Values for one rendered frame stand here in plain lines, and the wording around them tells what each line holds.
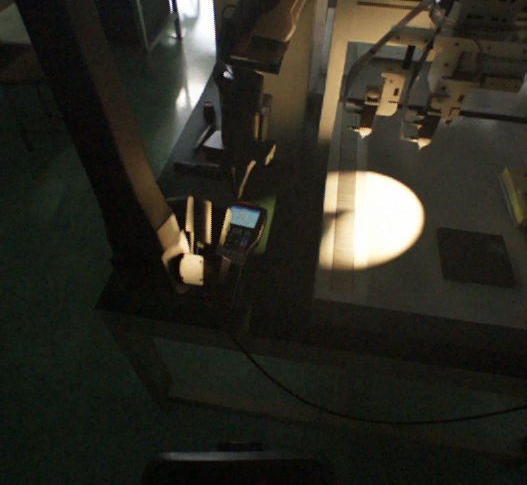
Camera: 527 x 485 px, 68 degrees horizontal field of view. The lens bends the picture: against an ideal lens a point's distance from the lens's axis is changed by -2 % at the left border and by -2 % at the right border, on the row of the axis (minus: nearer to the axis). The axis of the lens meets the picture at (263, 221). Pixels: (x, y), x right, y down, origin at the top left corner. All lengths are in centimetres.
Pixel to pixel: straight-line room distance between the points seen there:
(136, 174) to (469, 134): 94
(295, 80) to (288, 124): 12
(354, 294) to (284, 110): 50
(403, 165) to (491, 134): 30
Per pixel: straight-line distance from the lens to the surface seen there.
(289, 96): 100
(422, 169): 102
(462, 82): 78
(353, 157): 100
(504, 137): 123
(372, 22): 86
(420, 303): 77
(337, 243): 81
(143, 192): 42
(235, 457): 125
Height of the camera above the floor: 148
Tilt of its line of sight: 49 degrees down
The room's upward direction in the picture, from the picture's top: 1 degrees clockwise
